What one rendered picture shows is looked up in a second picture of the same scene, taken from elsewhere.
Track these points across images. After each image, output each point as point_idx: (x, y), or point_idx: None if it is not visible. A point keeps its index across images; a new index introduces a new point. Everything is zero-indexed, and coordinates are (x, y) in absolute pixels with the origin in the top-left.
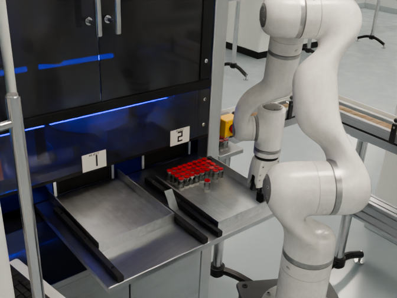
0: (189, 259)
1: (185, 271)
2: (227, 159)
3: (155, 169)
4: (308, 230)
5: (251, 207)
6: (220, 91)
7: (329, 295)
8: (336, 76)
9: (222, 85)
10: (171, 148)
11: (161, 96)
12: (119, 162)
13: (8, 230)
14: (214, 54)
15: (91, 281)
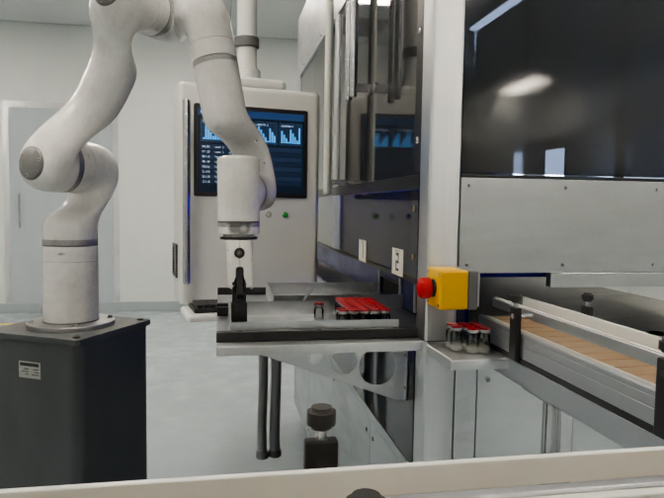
0: None
1: None
2: (541, 441)
3: (409, 317)
4: (64, 203)
5: (229, 311)
6: (426, 201)
7: (52, 335)
8: (90, 59)
9: (428, 190)
10: None
11: (389, 188)
12: (371, 265)
13: None
14: (421, 127)
15: (357, 413)
